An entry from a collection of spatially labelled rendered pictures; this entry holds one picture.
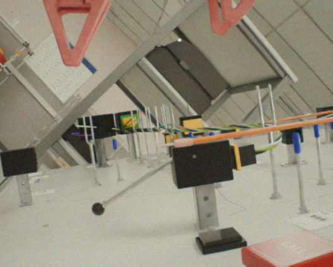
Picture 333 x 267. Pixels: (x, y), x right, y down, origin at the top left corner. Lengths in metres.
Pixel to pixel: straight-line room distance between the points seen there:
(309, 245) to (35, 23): 8.34
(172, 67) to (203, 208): 1.14
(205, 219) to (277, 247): 0.18
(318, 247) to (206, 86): 1.34
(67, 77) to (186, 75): 6.61
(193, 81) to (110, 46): 6.72
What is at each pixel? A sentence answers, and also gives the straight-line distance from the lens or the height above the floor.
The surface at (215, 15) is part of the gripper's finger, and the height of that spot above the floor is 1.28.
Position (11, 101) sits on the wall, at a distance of 8.16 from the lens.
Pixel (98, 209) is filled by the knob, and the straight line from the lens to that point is 0.42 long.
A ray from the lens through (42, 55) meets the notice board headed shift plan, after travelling 8.23.
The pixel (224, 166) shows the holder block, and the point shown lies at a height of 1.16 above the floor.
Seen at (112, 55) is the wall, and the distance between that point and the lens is 8.18.
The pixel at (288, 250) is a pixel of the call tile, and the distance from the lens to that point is 0.25.
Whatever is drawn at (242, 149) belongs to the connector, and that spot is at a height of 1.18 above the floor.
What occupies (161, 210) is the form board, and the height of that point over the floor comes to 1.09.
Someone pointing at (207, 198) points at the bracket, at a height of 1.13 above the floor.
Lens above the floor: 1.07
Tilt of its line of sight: 11 degrees up
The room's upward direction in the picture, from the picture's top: 45 degrees clockwise
